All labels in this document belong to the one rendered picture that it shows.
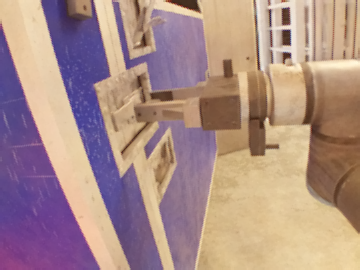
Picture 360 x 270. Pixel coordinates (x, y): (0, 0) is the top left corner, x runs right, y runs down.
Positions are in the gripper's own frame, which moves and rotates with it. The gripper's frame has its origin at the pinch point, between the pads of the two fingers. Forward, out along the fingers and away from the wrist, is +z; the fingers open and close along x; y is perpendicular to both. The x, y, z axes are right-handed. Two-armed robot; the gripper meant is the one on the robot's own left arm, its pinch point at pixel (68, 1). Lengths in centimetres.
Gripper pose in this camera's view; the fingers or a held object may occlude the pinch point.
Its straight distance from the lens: 29.4
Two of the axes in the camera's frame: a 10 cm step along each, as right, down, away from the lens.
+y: 2.4, -2.6, 9.4
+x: -9.6, 0.5, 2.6
